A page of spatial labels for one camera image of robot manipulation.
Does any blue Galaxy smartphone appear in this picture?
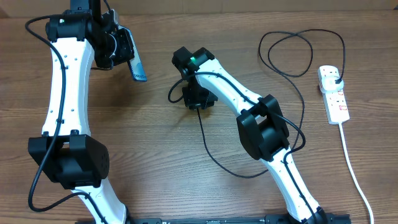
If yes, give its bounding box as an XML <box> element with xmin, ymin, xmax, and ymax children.
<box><xmin>126</xmin><ymin>28</ymin><xmax>147</xmax><ymax>82</ymax></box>

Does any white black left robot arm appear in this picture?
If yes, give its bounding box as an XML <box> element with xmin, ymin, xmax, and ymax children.
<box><xmin>28</xmin><ymin>0</ymin><xmax>147</xmax><ymax>223</ymax></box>

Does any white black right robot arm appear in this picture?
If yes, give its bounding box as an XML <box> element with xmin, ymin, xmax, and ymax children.
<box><xmin>172</xmin><ymin>47</ymin><xmax>328</xmax><ymax>223</ymax></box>

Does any white charger plug adapter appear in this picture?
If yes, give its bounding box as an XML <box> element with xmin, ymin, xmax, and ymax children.
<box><xmin>320</xmin><ymin>77</ymin><xmax>344</xmax><ymax>94</ymax></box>

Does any white power strip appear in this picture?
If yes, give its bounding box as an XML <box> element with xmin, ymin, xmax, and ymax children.
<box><xmin>317</xmin><ymin>65</ymin><xmax>350</xmax><ymax>124</ymax></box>

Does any white power strip cord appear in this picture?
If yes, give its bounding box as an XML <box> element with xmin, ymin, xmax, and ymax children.
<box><xmin>338</xmin><ymin>122</ymin><xmax>375</xmax><ymax>224</ymax></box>

